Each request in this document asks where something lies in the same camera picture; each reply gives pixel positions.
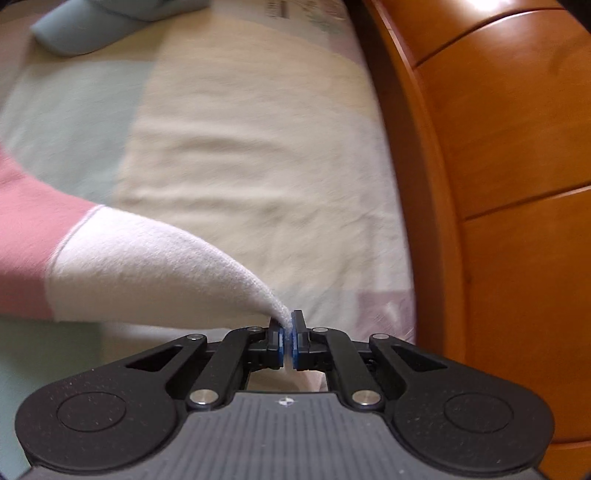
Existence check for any blue baseball cap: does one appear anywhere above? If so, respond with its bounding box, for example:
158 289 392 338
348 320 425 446
30 0 213 57

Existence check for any wooden bed headboard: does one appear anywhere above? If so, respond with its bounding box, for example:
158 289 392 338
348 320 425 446
351 0 591 480

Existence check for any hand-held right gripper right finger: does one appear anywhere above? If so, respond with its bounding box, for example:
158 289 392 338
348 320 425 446
291 310 448 411

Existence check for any pink and white sweater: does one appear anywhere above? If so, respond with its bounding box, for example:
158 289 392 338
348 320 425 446
0 143 328 393

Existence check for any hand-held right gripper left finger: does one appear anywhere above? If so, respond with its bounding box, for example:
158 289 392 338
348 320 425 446
124 318 287 411

